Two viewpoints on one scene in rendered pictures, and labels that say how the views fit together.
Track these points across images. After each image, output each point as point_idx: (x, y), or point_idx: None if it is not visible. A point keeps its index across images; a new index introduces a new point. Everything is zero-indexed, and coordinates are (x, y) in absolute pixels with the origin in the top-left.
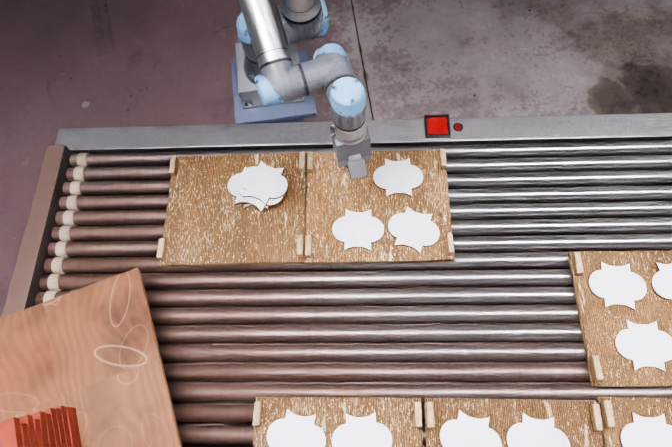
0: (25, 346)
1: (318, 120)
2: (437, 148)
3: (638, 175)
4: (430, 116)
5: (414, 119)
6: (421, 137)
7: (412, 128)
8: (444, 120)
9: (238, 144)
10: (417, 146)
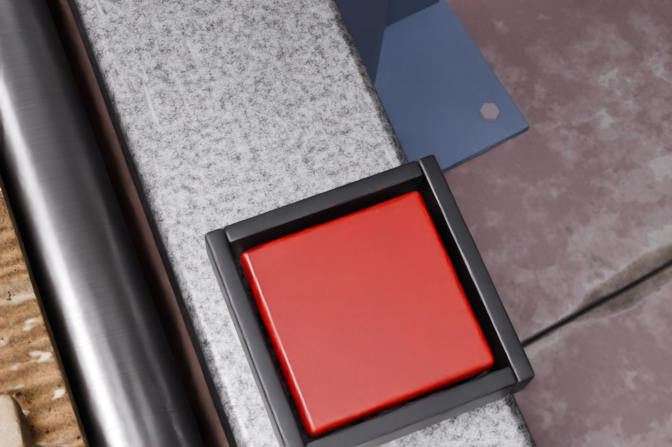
0: None
1: (658, 8)
2: (117, 392)
3: None
4: (440, 214)
5: (379, 104)
6: (205, 216)
7: (275, 114)
8: (448, 357)
9: None
10: (94, 209)
